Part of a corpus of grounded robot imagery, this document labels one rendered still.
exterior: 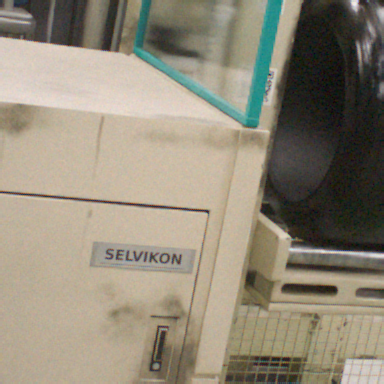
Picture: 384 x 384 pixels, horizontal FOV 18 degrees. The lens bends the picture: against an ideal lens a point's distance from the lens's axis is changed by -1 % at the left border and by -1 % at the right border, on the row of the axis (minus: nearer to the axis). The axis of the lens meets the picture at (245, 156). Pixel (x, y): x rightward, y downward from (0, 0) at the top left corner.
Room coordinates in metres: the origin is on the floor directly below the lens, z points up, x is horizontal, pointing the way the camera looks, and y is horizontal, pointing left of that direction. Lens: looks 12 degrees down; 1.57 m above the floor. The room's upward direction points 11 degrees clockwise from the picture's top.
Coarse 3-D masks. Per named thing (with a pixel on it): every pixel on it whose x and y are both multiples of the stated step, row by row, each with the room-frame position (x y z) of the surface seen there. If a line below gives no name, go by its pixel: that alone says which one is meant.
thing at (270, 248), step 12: (264, 216) 2.45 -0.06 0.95; (264, 228) 2.38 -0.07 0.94; (276, 228) 2.37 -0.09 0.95; (264, 240) 2.37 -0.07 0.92; (276, 240) 2.32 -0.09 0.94; (288, 240) 2.32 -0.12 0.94; (252, 252) 2.41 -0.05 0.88; (264, 252) 2.36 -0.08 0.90; (276, 252) 2.32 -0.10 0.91; (288, 252) 2.32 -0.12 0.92; (252, 264) 2.40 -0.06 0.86; (264, 264) 2.35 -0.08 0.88; (276, 264) 2.32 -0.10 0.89; (276, 276) 2.32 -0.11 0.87
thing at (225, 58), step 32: (160, 0) 2.07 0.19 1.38; (192, 0) 1.93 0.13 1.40; (224, 0) 1.81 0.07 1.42; (256, 0) 1.70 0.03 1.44; (160, 32) 2.04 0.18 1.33; (192, 32) 1.90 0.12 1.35; (224, 32) 1.78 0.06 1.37; (256, 32) 1.68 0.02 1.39; (160, 64) 1.99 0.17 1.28; (192, 64) 1.88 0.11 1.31; (224, 64) 1.76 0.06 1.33; (256, 64) 1.64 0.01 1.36; (224, 96) 1.74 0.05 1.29; (256, 96) 1.64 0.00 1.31
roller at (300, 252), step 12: (300, 252) 2.38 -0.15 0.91; (312, 252) 2.39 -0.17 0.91; (324, 252) 2.40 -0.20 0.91; (336, 252) 2.41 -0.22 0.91; (348, 252) 2.42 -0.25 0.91; (360, 252) 2.44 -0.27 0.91; (372, 252) 2.45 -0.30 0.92; (324, 264) 2.41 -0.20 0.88; (336, 264) 2.42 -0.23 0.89; (348, 264) 2.43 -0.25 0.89; (360, 264) 2.44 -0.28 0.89; (372, 264) 2.45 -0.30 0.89
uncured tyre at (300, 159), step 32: (320, 0) 2.56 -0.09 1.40; (352, 0) 2.47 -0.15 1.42; (320, 32) 2.78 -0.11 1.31; (352, 32) 2.40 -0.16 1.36; (320, 64) 2.82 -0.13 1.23; (352, 64) 2.37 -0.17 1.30; (288, 96) 2.80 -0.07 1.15; (320, 96) 2.84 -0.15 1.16; (352, 96) 2.35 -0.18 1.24; (288, 128) 2.79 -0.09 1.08; (320, 128) 2.83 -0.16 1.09; (352, 128) 2.33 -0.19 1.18; (288, 160) 2.76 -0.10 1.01; (320, 160) 2.80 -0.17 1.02; (352, 160) 2.32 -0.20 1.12; (288, 192) 2.70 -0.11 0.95; (320, 192) 2.39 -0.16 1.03; (352, 192) 2.33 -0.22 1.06; (288, 224) 2.51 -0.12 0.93; (320, 224) 2.40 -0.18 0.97; (352, 224) 2.36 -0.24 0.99
